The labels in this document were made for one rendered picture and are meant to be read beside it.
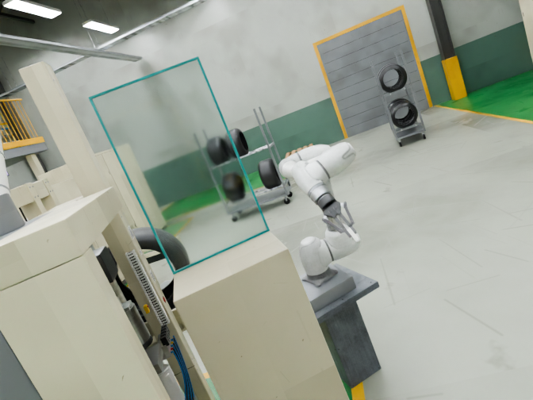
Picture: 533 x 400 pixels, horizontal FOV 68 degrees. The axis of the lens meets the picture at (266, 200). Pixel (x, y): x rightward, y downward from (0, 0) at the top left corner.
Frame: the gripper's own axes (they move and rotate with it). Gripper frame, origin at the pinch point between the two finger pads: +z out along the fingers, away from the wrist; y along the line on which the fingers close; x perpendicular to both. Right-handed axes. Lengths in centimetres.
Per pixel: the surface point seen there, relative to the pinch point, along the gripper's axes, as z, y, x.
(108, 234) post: -87, 103, -12
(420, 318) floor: 31, -9, -175
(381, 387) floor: 52, 40, -127
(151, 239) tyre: -88, 96, -43
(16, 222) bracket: -74, 104, 48
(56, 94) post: -142, 74, 33
